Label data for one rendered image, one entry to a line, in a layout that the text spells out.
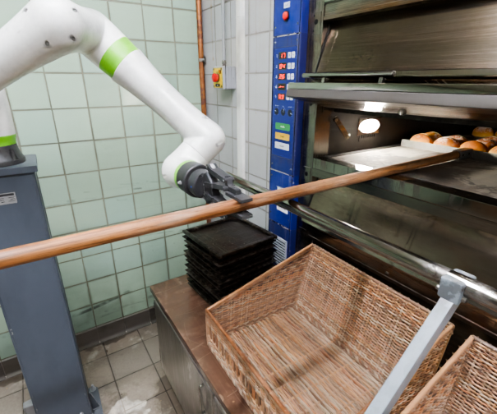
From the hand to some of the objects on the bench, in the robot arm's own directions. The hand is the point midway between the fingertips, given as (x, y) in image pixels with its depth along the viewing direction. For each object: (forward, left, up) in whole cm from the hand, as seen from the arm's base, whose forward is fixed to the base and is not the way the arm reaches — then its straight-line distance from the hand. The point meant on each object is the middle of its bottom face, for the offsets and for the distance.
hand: (239, 204), depth 73 cm
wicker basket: (+2, +25, -61) cm, 66 cm away
